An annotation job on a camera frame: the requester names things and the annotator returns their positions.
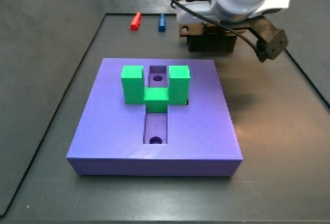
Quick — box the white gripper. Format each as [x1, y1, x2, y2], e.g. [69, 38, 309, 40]
[174, 1, 220, 24]

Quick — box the brown T-shaped block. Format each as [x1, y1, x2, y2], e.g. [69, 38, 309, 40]
[178, 22, 235, 38]

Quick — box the blue peg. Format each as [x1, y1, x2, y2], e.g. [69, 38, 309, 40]
[158, 14, 165, 32]

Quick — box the red peg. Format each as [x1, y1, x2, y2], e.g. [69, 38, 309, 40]
[129, 13, 141, 31]

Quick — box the green U-shaped block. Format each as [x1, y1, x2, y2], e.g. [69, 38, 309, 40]
[121, 66, 190, 113]

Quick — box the purple base block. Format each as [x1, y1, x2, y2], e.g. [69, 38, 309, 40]
[66, 58, 241, 176]

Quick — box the black cable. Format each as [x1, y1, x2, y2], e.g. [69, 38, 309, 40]
[146, 0, 265, 57]

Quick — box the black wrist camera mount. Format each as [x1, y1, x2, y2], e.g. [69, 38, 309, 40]
[247, 16, 288, 62]

